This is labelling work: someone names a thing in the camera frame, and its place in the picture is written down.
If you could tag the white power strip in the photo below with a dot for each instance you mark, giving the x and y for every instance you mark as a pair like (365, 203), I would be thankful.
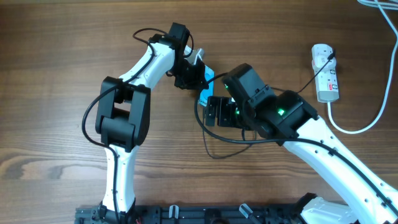
(324, 67)

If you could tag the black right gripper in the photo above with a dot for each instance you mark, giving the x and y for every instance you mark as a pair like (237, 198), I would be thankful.
(212, 111)

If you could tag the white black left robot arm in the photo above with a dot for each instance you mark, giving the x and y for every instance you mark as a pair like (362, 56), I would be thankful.
(118, 119)

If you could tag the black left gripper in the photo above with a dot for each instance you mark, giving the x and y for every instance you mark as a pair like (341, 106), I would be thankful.
(198, 81)

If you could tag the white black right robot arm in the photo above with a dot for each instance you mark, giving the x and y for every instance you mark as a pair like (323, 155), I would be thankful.
(288, 120)

